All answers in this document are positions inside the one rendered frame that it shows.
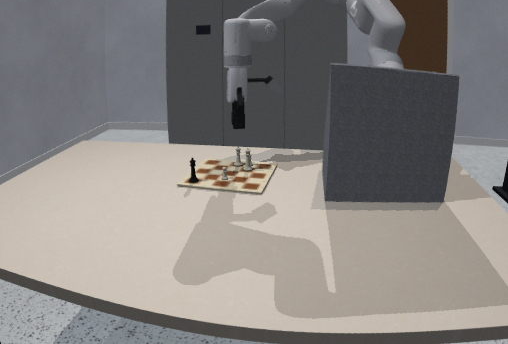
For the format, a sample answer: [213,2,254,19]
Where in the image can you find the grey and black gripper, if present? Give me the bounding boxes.
[224,65,251,129]

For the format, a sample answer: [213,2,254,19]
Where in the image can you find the black chess piece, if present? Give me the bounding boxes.
[189,157,199,183]

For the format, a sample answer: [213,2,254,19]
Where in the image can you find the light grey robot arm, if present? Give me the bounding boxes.
[224,0,406,94]

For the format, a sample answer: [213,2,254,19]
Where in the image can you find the brown and cream chessboard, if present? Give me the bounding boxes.
[177,158,277,195]

